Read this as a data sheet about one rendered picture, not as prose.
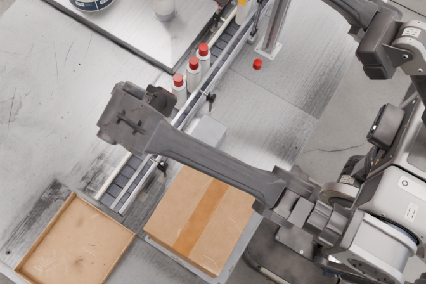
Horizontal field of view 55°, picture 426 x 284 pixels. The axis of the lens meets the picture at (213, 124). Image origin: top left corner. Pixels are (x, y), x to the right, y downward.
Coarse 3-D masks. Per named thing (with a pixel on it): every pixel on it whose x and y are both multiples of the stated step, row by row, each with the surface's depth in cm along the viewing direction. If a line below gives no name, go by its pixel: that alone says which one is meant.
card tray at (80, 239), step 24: (72, 192) 140; (72, 216) 141; (96, 216) 141; (48, 240) 138; (72, 240) 138; (96, 240) 138; (120, 240) 139; (24, 264) 135; (48, 264) 135; (72, 264) 135; (96, 264) 136
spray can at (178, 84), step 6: (174, 78) 134; (180, 78) 134; (174, 84) 136; (180, 84) 135; (174, 90) 137; (180, 90) 137; (180, 96) 141; (186, 96) 147; (180, 102) 146; (180, 108) 151
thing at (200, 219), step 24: (168, 192) 117; (192, 192) 117; (216, 192) 117; (240, 192) 117; (168, 216) 114; (192, 216) 114; (216, 216) 115; (240, 216) 115; (168, 240) 112; (192, 240) 112; (216, 240) 112; (192, 264) 131; (216, 264) 110
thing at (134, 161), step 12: (228, 24) 167; (228, 36) 165; (240, 36) 165; (216, 48) 162; (216, 72) 158; (204, 84) 156; (168, 120) 150; (180, 120) 150; (132, 156) 145; (144, 156) 145; (156, 156) 145; (132, 168) 144; (144, 168) 143; (120, 180) 141; (108, 192) 140; (108, 204) 138; (120, 204) 138
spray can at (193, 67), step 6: (192, 60) 136; (198, 60) 137; (186, 66) 140; (192, 66) 137; (198, 66) 139; (186, 72) 143; (192, 72) 140; (198, 72) 140; (186, 78) 147; (192, 78) 143; (198, 78) 144; (192, 84) 147; (192, 90) 152
